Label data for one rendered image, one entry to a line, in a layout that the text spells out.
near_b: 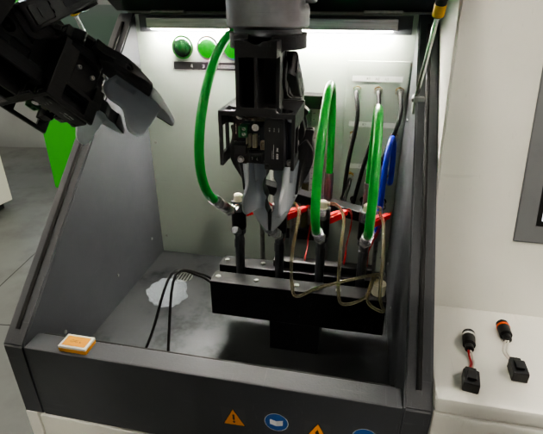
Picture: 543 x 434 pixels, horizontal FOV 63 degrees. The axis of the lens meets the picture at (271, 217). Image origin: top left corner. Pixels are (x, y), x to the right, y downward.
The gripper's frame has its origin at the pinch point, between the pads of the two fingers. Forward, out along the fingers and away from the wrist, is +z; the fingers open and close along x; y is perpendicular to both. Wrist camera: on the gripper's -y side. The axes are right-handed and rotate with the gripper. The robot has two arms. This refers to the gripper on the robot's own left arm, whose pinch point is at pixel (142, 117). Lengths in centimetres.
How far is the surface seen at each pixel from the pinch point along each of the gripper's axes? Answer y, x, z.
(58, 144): -124, -268, 160
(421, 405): 27, 27, 38
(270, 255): -5, -17, 70
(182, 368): 27.2, -7.4, 28.0
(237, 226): 0.7, -6.2, 34.5
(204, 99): -7.4, 2.4, 7.3
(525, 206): -6, 42, 45
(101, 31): -181, -199, 118
